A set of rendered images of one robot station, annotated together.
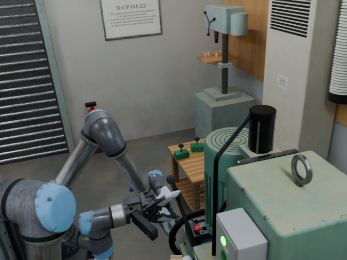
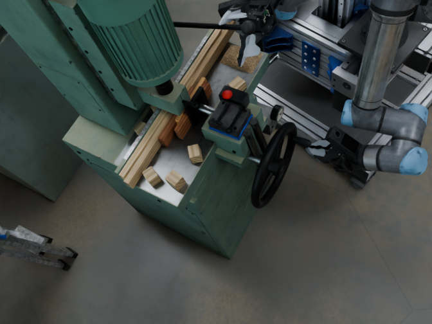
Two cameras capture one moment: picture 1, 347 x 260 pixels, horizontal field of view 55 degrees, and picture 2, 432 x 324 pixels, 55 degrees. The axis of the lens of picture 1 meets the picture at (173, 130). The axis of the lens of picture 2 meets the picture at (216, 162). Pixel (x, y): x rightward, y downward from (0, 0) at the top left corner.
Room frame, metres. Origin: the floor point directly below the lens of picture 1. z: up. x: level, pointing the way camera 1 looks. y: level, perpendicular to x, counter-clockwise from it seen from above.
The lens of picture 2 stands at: (1.54, -0.47, 1.99)
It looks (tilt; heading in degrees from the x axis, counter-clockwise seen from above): 62 degrees down; 154
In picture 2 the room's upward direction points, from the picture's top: 22 degrees counter-clockwise
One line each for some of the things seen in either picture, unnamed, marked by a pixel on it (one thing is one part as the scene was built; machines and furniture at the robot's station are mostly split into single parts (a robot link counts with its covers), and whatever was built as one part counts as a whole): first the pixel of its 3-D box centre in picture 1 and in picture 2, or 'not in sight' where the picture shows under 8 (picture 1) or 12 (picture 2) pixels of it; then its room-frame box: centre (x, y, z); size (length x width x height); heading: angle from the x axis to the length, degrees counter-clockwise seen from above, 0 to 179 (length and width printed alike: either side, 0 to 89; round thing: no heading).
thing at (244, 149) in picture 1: (261, 143); not in sight; (0.68, -0.20, 1.53); 0.08 x 0.08 x 0.17; 14
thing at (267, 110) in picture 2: not in sight; (261, 117); (0.88, 0.12, 0.58); 0.12 x 0.08 x 0.08; 14
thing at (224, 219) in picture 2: not in sight; (186, 170); (0.70, -0.20, 0.35); 0.58 x 0.45 x 0.71; 14
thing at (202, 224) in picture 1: (202, 228); (231, 111); (0.99, -0.09, 0.99); 0.13 x 0.11 x 0.06; 104
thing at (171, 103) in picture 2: not in sight; (164, 94); (0.79, -0.17, 1.00); 0.14 x 0.07 x 0.09; 14
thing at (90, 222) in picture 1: (96, 221); not in sight; (0.88, 0.28, 1.15); 0.11 x 0.08 x 0.09; 104
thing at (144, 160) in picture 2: not in sight; (184, 98); (0.80, -0.12, 0.92); 0.67 x 0.02 x 0.04; 104
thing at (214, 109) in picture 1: (225, 88); not in sight; (3.14, -0.54, 0.79); 0.62 x 0.48 x 1.58; 18
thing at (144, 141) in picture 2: not in sight; (175, 101); (0.79, -0.15, 0.92); 0.60 x 0.02 x 0.05; 104
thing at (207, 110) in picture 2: not in sight; (205, 109); (0.90, -0.12, 0.95); 0.09 x 0.07 x 0.09; 104
